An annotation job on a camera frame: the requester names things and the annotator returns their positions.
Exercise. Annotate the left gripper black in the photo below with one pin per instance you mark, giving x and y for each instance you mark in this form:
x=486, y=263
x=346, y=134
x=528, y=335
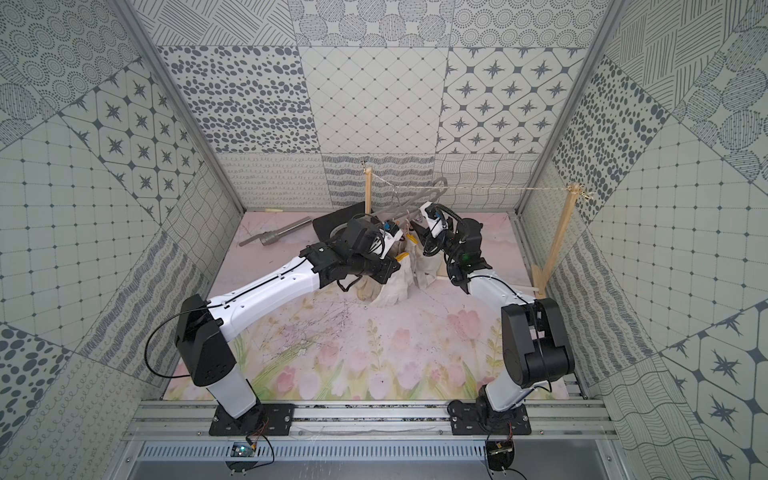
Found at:
x=390, y=264

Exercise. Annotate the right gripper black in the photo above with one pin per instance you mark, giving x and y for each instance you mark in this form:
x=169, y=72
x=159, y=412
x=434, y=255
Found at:
x=424, y=236

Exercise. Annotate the blue dotted glove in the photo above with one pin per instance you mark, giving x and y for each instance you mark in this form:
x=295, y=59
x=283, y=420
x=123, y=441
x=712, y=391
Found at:
x=397, y=287

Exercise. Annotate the grey clip hanger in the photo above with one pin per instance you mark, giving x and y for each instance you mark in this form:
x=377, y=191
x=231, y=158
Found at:
x=409, y=199

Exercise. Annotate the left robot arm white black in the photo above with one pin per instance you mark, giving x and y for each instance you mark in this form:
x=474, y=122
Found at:
x=204, y=328

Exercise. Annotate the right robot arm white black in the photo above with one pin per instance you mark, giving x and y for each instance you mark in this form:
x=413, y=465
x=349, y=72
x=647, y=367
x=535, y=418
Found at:
x=536, y=350

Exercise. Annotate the black flat pad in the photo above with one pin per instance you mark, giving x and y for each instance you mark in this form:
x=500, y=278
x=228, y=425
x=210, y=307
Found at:
x=325, y=224

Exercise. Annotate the grey metal cylinder tool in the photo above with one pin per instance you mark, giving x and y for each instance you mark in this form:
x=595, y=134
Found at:
x=272, y=236

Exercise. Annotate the small black module right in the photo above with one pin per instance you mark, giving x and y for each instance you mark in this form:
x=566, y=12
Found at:
x=499, y=454

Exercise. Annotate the small circuit board left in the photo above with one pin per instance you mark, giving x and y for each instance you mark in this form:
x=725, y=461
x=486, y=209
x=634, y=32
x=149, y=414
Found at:
x=241, y=458

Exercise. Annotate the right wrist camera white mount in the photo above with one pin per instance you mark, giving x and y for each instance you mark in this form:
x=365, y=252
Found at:
x=433, y=215

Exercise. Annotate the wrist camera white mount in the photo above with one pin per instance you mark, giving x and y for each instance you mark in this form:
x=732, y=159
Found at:
x=391, y=233
x=433, y=215

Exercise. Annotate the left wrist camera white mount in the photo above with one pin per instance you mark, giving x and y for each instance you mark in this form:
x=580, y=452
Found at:
x=391, y=233

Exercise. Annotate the wooden drying rack frame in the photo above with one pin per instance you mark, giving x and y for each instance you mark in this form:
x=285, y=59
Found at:
x=540, y=275

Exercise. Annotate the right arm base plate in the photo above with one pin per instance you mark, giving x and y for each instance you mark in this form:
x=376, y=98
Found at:
x=479, y=418

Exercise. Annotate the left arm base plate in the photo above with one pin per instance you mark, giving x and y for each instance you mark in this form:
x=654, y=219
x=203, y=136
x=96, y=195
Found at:
x=258, y=420

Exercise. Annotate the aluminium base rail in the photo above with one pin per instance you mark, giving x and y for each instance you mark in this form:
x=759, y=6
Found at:
x=370, y=420

